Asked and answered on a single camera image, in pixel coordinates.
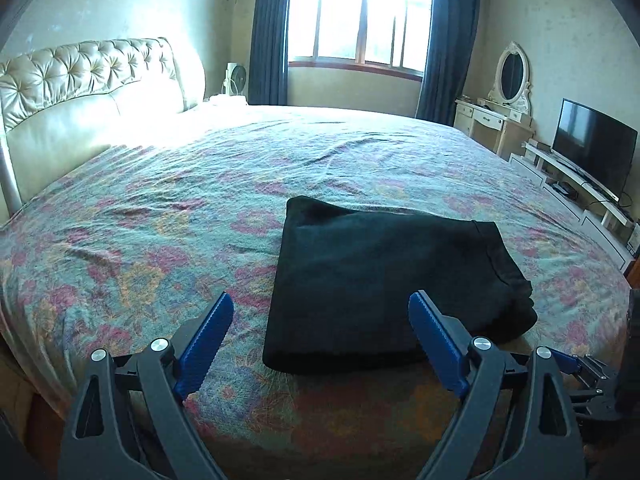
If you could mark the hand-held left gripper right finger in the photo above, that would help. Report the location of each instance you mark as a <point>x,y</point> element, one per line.
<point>435,340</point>

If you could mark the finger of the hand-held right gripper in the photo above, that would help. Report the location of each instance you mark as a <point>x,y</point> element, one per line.
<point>600,405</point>
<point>565,361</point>

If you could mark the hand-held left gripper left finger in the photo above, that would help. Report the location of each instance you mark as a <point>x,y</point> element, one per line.
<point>207,345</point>

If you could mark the black pants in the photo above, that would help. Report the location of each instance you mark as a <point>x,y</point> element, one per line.
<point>375,280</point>

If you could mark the bed with floral bedspread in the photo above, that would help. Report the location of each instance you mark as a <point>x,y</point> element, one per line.
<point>175,200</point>

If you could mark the white television stand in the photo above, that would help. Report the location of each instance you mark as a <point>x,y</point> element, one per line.
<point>575,205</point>

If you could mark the black flat television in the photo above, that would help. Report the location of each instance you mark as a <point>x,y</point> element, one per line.
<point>595,145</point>

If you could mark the white vanity table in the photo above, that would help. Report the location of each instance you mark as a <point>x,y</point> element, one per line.
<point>492,125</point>

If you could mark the white fan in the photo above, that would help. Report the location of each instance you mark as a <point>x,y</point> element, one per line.
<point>236,80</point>

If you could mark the cream tufted bed headboard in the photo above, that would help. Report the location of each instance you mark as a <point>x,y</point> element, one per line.
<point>75,110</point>

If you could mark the oval vanity mirror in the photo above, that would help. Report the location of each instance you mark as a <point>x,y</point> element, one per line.
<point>512,75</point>

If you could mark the dark blue curtain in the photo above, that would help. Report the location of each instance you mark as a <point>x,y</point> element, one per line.
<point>447,45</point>
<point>270,35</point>

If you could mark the window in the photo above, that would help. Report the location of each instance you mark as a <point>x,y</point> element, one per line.
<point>360,10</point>

